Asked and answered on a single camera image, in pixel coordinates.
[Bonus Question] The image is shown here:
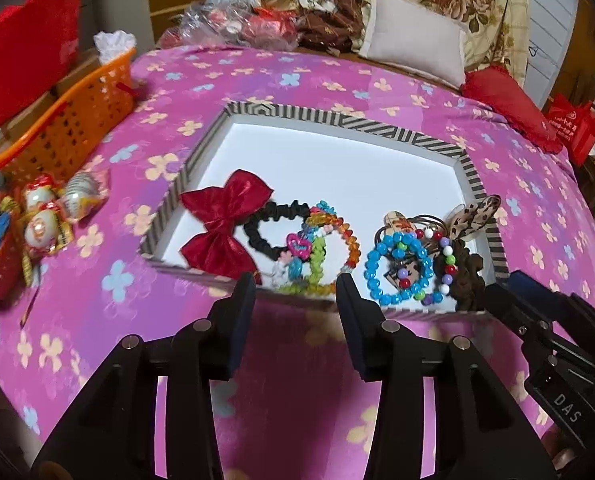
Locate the red gift bag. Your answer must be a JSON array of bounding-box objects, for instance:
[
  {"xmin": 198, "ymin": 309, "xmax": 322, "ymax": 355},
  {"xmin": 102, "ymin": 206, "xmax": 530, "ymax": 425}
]
[{"xmin": 545, "ymin": 92, "xmax": 595, "ymax": 166}]

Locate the brown hair tie with charm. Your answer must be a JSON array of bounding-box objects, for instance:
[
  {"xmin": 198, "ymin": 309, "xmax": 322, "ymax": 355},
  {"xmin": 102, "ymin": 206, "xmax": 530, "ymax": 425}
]
[{"xmin": 375, "ymin": 210, "xmax": 451, "ymax": 291}]

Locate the red paper bag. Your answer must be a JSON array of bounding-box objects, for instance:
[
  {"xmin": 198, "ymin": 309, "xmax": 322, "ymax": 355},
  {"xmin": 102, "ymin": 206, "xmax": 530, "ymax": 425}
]
[{"xmin": 0, "ymin": 0, "xmax": 83, "ymax": 128}]

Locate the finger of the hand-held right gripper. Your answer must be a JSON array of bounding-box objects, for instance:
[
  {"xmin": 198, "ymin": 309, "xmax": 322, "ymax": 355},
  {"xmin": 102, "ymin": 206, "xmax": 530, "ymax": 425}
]
[
  {"xmin": 507, "ymin": 270, "xmax": 585, "ymax": 311},
  {"xmin": 483, "ymin": 282, "xmax": 551, "ymax": 356}
]

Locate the red satin hair bow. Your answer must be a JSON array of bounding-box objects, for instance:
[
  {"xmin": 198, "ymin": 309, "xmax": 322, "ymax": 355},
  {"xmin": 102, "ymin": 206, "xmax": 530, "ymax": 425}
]
[{"xmin": 179, "ymin": 170, "xmax": 274, "ymax": 281}]

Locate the brown floral quilt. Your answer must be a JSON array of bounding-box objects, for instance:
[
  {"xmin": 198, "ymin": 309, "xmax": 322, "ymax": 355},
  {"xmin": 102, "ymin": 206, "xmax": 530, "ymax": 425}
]
[{"xmin": 295, "ymin": 0, "xmax": 378, "ymax": 56}]

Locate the white crumpled tissue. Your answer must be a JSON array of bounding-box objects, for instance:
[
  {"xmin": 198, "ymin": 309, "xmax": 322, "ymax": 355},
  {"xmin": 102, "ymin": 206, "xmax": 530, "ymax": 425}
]
[{"xmin": 94, "ymin": 30, "xmax": 137, "ymax": 66}]

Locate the red frilled cushion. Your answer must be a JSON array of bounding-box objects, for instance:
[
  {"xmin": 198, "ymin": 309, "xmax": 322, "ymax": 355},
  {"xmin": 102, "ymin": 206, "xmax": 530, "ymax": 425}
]
[{"xmin": 461, "ymin": 66, "xmax": 564, "ymax": 153}]

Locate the orange plastic basket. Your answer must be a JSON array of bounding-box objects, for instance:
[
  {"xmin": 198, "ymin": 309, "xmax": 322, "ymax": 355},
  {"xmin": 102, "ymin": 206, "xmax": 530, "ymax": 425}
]
[{"xmin": 0, "ymin": 49, "xmax": 137, "ymax": 183}]

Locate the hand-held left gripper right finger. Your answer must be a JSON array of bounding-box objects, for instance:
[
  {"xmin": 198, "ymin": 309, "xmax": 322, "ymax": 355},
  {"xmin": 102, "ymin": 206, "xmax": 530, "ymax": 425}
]
[{"xmin": 335, "ymin": 274, "xmax": 558, "ymax": 480}]

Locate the blue bead bracelet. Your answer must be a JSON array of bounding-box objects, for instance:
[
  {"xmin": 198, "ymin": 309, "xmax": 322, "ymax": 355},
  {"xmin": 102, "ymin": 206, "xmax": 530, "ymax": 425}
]
[{"xmin": 363, "ymin": 232, "xmax": 434, "ymax": 308}]

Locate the striped rim white tray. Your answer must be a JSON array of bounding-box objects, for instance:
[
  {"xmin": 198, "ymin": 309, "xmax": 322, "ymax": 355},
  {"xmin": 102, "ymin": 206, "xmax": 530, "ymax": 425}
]
[{"xmin": 138, "ymin": 101, "xmax": 509, "ymax": 322}]

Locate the leopard bow brown scrunchie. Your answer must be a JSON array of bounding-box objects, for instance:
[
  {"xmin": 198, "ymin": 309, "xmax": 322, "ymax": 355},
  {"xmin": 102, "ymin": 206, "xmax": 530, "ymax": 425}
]
[{"xmin": 440, "ymin": 194, "xmax": 502, "ymax": 313}]

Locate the black scrunchie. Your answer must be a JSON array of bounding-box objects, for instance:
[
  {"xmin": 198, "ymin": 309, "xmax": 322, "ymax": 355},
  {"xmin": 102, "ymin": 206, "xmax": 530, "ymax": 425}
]
[{"xmin": 242, "ymin": 200, "xmax": 312, "ymax": 266}]

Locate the pile of clear plastic bags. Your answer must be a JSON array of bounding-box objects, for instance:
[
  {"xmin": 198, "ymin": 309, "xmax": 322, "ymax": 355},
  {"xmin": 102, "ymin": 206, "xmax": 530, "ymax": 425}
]
[{"xmin": 160, "ymin": 0, "xmax": 301, "ymax": 53}]

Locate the brown cardboard box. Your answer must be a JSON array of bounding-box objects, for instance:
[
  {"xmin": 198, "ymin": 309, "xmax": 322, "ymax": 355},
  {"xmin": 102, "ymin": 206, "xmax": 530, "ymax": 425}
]
[{"xmin": 52, "ymin": 52, "xmax": 103, "ymax": 98}]

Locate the pink floral bedsheet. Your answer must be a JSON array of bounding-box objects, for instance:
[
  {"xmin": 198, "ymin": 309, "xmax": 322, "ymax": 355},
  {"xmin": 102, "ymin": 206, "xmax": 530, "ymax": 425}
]
[{"xmin": 0, "ymin": 42, "xmax": 595, "ymax": 480}]

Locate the rainbow orange bead bracelet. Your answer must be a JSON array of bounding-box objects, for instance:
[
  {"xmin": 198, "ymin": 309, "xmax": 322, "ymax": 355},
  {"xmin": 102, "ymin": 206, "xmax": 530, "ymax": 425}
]
[{"xmin": 305, "ymin": 201, "xmax": 361, "ymax": 273}]

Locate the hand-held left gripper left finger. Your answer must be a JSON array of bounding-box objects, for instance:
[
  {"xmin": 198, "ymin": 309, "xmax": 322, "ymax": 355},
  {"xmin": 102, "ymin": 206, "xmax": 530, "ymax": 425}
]
[{"xmin": 30, "ymin": 271, "xmax": 257, "ymax": 480}]

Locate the foil wrapped candy ball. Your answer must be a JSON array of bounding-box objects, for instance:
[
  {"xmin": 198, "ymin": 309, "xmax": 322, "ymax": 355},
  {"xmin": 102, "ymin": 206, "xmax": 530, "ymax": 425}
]
[
  {"xmin": 60, "ymin": 170, "xmax": 109, "ymax": 221},
  {"xmin": 22, "ymin": 207, "xmax": 63, "ymax": 253},
  {"xmin": 24, "ymin": 175, "xmax": 58, "ymax": 211}
]

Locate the pink heart hair tie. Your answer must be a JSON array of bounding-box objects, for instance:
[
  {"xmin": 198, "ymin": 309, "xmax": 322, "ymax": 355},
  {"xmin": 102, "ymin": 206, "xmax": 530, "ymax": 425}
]
[{"xmin": 286, "ymin": 232, "xmax": 312, "ymax": 261}]

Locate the green bead bracelet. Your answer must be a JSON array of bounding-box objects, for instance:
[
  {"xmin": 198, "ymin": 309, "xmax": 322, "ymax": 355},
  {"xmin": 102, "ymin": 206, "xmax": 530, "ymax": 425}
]
[{"xmin": 278, "ymin": 235, "xmax": 338, "ymax": 297}]

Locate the white red purple bead bracelet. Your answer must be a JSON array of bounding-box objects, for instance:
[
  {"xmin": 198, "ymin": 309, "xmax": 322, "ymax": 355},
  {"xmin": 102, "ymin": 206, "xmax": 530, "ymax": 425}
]
[{"xmin": 417, "ymin": 227, "xmax": 459, "ymax": 306}]

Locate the white pillow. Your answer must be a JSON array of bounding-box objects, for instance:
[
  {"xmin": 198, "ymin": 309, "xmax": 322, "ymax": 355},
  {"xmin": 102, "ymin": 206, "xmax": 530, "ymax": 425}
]
[{"xmin": 358, "ymin": 0, "xmax": 471, "ymax": 88}]

